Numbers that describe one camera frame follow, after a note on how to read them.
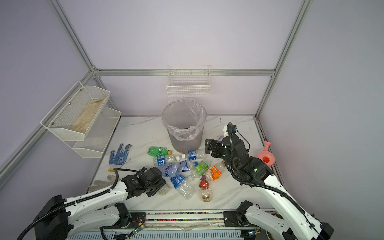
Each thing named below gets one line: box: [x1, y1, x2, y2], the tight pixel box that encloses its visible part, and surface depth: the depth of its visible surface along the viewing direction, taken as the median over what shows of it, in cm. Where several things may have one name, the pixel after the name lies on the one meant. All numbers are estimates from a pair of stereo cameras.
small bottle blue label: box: [153, 155, 178, 167], surface depth 92 cm
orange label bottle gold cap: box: [205, 160, 226, 182], surface depth 89 cm
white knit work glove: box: [88, 174, 117, 194], surface depth 88 cm
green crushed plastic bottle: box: [147, 146, 173, 157], surface depth 99 cm
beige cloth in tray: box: [70, 97, 106, 133], surface depth 80 cm
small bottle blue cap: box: [180, 160, 199, 172], surface depth 92 cm
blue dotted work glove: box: [108, 143, 132, 172], surface depth 98 cm
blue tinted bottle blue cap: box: [163, 163, 182, 177], surface depth 83 cm
